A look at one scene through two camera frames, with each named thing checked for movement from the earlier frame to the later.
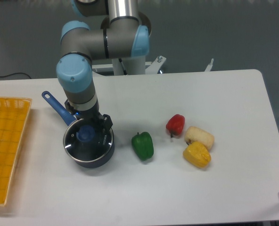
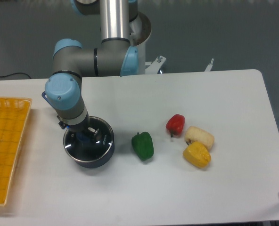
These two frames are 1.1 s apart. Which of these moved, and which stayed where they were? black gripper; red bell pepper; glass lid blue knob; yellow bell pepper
Moved: black gripper
Stayed: glass lid blue knob; yellow bell pepper; red bell pepper
